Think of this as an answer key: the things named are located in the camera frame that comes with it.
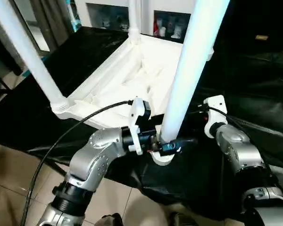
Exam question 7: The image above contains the teal patterned cloth strip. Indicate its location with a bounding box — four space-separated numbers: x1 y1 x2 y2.
68 0 82 31

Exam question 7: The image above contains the grey curtain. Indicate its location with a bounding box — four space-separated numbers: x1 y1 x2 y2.
31 0 71 45

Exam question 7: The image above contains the black table mat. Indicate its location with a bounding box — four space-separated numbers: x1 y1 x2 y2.
0 26 283 222

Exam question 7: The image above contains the black cabinet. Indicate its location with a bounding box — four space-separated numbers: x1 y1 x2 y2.
212 0 283 52

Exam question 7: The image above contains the white display cabinet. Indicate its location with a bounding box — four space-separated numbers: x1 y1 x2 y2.
85 0 194 38

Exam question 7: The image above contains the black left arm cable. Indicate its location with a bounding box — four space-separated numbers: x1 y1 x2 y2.
19 100 133 226

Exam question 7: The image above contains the white plastic table leg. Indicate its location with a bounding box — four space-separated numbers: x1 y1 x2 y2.
128 0 143 44
159 0 231 153
0 0 70 113

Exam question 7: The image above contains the black left robot foot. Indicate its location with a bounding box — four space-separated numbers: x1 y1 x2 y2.
101 214 124 226

